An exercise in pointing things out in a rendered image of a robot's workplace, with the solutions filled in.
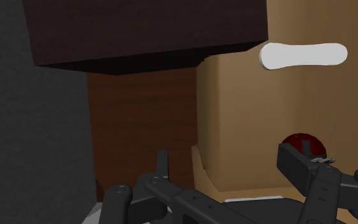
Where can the brown wooden cabinet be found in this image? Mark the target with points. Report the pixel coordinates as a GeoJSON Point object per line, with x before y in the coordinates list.
{"type": "Point", "coordinates": [141, 124]}

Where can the red round object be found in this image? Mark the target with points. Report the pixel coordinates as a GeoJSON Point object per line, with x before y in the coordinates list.
{"type": "Point", "coordinates": [296, 141]}

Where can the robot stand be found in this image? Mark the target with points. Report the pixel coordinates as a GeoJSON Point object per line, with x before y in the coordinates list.
{"type": "Point", "coordinates": [144, 28]}

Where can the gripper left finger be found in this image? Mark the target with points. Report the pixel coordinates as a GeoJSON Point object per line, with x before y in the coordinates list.
{"type": "Point", "coordinates": [166, 194]}

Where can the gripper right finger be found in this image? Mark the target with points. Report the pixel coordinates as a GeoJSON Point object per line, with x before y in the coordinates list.
{"type": "Point", "coordinates": [327, 189]}

